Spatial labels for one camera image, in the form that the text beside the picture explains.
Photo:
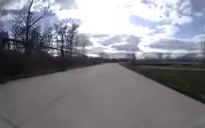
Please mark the dark fence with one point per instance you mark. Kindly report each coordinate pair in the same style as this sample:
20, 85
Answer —
23, 63

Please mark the pole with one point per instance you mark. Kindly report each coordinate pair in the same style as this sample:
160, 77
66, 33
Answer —
134, 58

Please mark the grass field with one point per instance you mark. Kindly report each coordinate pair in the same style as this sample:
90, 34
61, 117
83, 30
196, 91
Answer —
183, 80

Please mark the grey paved path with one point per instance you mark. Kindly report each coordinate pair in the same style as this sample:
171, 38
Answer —
100, 100

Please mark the row of bare trees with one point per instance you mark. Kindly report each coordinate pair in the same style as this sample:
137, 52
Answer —
40, 33

